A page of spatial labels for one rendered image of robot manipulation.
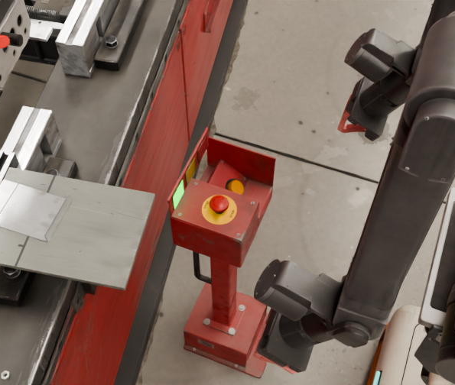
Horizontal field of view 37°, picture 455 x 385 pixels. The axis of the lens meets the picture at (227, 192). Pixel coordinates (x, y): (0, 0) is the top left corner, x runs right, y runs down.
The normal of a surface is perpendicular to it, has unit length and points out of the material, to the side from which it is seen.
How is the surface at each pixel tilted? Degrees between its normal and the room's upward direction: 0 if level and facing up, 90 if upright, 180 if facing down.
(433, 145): 90
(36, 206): 0
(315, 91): 0
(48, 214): 0
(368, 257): 90
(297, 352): 27
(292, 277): 22
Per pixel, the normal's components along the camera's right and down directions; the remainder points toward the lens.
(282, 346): 0.42, -0.36
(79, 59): -0.21, 0.82
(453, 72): -0.20, -0.60
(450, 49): -0.39, -0.62
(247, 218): 0.00, -0.55
